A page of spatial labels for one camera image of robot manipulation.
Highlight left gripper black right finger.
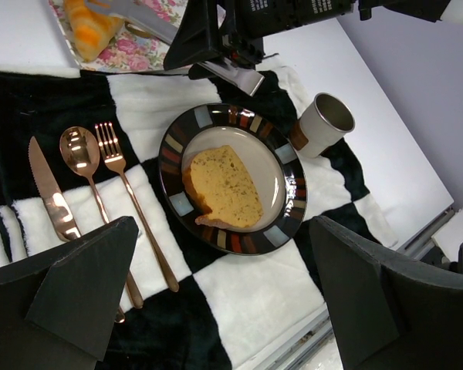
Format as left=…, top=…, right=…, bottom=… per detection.
left=309, top=214, right=463, bottom=370

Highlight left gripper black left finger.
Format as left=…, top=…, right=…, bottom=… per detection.
left=0, top=217, right=138, bottom=369

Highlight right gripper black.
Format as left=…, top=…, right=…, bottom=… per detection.
left=163, top=0, right=355, bottom=70

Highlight steel tongs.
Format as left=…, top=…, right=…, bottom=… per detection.
left=84, top=1, right=264, bottom=96

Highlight orange striped croissant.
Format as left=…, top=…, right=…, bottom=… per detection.
left=63, top=0, right=124, bottom=62

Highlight brown bread slice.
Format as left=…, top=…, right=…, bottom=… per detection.
left=182, top=145, right=263, bottom=228

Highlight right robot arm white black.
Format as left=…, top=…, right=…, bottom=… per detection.
left=164, top=0, right=463, bottom=69

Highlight floral tray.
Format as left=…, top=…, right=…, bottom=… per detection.
left=49, top=1, right=168, bottom=73

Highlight copper knife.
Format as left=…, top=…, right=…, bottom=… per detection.
left=28, top=136, right=81, bottom=242

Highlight dark rimmed ceramic plate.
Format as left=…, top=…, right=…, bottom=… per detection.
left=158, top=103, right=307, bottom=255

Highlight copper fork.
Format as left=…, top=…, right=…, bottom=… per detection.
left=94, top=122, right=180, bottom=292

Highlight steel cup with white sleeve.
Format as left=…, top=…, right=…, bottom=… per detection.
left=289, top=92, right=356, bottom=158

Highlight copper spoon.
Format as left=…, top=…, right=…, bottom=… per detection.
left=59, top=126, right=144, bottom=309

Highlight black white checkered cloth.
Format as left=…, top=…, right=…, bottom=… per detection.
left=0, top=65, right=398, bottom=370

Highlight aluminium rail frame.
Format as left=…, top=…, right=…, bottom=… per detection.
left=246, top=207, right=463, bottom=370

